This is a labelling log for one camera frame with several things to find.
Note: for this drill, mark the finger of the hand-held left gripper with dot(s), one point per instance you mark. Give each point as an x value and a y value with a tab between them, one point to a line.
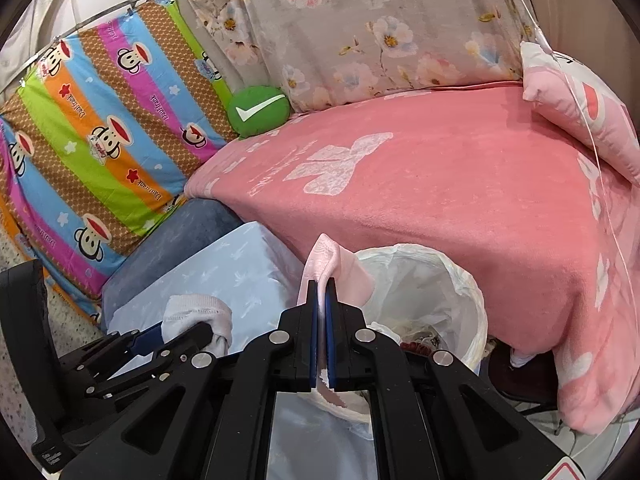
147	341
185	345

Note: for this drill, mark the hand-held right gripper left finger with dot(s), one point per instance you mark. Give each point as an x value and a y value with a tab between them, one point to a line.
314	340

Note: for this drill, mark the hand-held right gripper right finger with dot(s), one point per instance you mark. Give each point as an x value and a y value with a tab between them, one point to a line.
330	340

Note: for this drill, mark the white sock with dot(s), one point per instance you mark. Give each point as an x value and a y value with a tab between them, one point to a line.
200	310

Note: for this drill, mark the pink sock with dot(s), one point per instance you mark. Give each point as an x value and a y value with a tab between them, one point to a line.
345	270

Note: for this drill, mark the light blue printed cloth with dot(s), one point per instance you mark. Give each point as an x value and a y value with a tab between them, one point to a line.
240	270

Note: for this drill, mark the dark blue cushion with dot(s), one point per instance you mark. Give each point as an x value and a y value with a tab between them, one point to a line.
185	235

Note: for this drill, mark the bin with white plastic liner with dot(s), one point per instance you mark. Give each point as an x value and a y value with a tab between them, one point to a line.
430	285

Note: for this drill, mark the striped monkey print blanket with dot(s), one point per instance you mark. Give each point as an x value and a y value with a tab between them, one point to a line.
100	150

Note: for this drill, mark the pink fleece blanket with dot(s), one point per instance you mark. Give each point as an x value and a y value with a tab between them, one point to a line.
475	200

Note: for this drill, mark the green round check-mark pillow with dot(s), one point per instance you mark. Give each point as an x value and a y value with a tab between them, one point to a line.
260	110

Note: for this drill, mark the white hanging cloth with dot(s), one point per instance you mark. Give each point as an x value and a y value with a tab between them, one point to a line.
30	35

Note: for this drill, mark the grey floral sheet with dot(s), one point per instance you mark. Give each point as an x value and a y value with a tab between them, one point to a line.
380	25

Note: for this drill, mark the pink printed pillow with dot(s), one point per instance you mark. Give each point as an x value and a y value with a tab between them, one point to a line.
590	110

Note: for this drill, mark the curved metal rail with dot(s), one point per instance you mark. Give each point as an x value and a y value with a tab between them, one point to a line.
100	14

